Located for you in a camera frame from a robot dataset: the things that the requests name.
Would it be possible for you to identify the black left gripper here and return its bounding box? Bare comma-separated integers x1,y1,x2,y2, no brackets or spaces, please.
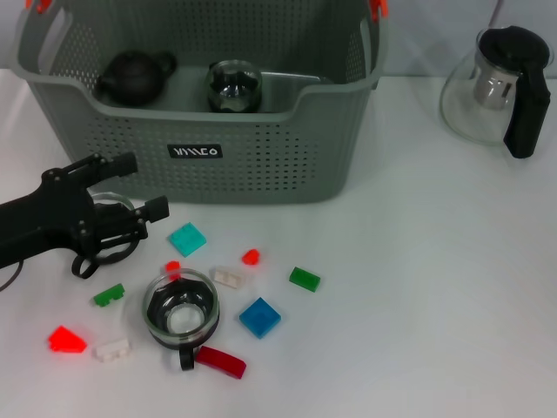
0,152,170,271

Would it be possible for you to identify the glass teacup black sleeve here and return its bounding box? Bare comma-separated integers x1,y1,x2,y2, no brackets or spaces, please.
71,191,136,280
142,267,222,372
205,59,265,113

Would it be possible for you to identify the grey perforated plastic storage basket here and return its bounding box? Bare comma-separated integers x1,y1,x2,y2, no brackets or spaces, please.
9,0,390,206

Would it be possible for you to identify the teal square toy brick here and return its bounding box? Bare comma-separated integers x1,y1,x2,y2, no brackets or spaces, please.
168,221,208,258

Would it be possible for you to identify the black clay teapot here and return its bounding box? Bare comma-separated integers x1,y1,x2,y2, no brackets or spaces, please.
95,50,178,107

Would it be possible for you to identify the green notched toy brick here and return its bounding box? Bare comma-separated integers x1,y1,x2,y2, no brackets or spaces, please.
92,282,128,308

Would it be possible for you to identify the white toy brick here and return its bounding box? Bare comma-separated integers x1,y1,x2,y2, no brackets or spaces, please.
210,266,247,290
93,337,134,362

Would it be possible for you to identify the red sloped toy brick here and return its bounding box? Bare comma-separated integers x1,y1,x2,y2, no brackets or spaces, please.
47,324,89,354

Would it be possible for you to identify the blue square toy brick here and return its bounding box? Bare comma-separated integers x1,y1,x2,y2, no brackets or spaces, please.
238,296,283,340

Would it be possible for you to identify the green flat toy brick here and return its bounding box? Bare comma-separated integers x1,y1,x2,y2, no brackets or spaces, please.
289,266,323,295

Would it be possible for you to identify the dark red curved toy brick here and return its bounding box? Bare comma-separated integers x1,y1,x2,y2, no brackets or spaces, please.
194,346,248,380

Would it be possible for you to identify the left gripper signal cable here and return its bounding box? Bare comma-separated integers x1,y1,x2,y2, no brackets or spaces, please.
0,263,23,293

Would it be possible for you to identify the glass teapot black lid handle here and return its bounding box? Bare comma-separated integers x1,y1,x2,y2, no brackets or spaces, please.
439,25,553,160

